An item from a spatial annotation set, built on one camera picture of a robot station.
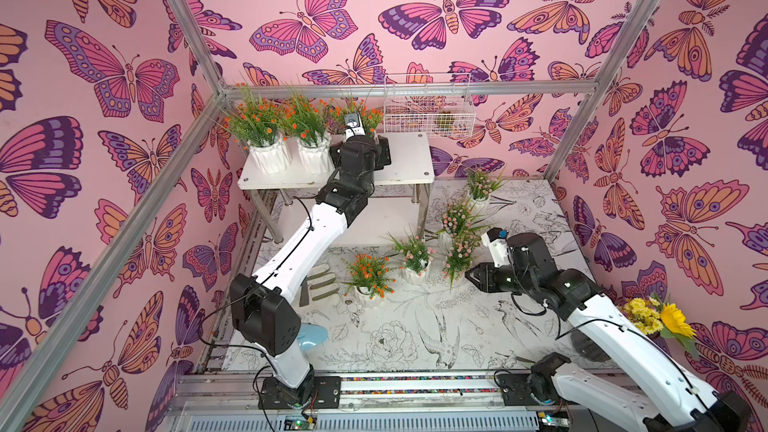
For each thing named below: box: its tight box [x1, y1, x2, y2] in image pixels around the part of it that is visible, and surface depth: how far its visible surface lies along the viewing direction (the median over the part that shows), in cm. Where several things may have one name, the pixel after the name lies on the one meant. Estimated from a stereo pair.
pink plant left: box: [392, 235, 437, 285], surface depth 88 cm
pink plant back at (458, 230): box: [436, 199, 490, 248], surface depth 92 cm
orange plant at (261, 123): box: [224, 84, 291, 174], surface depth 73 cm
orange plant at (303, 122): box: [282, 93, 335, 175], surface depth 73 cm
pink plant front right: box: [442, 239, 481, 290], surface depth 85 cm
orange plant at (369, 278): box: [342, 253, 397, 305], surface depth 82 cm
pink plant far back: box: [467, 164, 508, 214], surface depth 105 cm
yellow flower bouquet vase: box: [619, 298, 699, 359], surface depth 63 cm
